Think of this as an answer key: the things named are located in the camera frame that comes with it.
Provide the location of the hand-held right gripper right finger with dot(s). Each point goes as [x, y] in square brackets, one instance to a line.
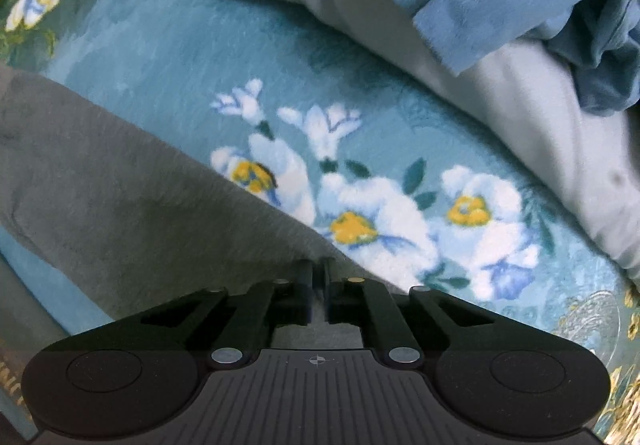
[330, 297]

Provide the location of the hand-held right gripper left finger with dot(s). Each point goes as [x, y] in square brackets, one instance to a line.
[305, 295]

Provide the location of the grey fleece garment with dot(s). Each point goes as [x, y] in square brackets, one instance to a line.
[125, 185]

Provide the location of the grey-blue daisy print quilt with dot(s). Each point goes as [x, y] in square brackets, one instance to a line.
[525, 115]

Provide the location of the teal floral bed blanket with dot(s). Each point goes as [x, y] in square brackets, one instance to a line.
[175, 50]

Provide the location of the crumpled blue garment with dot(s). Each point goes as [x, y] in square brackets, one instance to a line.
[610, 65]

